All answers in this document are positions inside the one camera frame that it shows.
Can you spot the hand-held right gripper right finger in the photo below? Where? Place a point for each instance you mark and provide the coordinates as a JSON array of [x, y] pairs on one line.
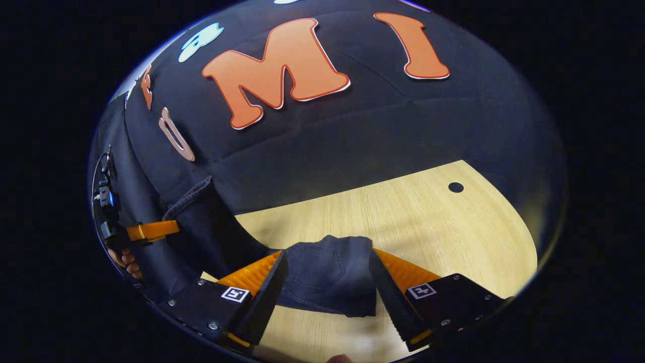
[[390, 302]]

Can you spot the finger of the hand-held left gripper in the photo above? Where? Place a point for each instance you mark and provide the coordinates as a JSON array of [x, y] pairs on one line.
[[151, 231]]

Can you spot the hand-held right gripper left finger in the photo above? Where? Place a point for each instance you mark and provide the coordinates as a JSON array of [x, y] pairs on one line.
[[262, 302]]

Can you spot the dark grey jeans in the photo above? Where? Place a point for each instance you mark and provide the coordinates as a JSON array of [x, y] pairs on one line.
[[327, 272]]

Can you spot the black backdrop cloth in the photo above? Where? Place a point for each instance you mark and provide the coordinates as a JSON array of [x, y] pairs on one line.
[[352, 131]]

